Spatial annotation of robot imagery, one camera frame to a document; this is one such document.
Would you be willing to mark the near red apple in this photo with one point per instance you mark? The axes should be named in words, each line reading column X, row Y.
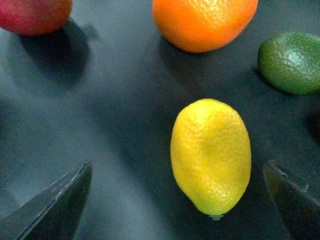
column 34, row 17

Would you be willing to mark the bottom orange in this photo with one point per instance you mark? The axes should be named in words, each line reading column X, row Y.
column 199, row 26

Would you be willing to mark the bottom green avocado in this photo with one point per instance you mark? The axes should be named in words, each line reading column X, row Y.
column 290, row 61

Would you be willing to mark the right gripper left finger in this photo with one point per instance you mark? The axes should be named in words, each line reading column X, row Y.
column 53, row 214

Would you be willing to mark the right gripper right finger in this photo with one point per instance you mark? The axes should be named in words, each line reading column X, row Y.
column 299, row 210

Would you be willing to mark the yellow lemon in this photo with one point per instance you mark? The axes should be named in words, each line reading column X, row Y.
column 210, row 154

